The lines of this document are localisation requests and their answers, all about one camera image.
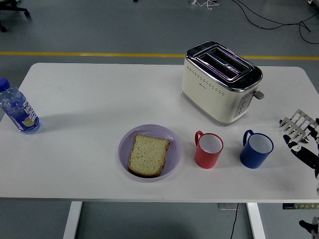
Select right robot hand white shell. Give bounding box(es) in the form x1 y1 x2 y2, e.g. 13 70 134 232
282 123 319 196

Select blue cup white inside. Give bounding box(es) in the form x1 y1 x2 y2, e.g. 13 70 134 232
239 129 274 169

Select red cup white inside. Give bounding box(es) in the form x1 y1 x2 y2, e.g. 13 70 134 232
194 130 224 170

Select slice of bread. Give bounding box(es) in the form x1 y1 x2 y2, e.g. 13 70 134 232
128 133 171 178

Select metal toast rack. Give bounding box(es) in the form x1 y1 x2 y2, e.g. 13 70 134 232
278 109 319 144

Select black table control panel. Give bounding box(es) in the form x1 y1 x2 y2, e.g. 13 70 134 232
282 203 319 210

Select white table leg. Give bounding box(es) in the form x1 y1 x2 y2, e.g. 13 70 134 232
62 201 83 239
246 203 266 239

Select grey box under table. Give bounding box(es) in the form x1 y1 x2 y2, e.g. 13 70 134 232
218 203 239 211

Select cream and chrome toaster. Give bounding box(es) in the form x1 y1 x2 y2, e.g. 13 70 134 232
181 41 265 126

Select purple plate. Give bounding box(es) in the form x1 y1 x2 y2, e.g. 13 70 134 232
118 124 182 184

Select clear bottle blue cap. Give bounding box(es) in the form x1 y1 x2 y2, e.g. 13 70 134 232
0 77 41 135

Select black office chair base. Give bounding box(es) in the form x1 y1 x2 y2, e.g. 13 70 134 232
0 0 31 33

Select black cable under table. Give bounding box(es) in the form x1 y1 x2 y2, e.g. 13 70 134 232
229 203 239 239

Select black floor cable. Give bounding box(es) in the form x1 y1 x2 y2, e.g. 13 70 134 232
231 0 319 45

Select white floor cables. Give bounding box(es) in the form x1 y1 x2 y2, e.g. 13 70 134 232
188 0 220 11

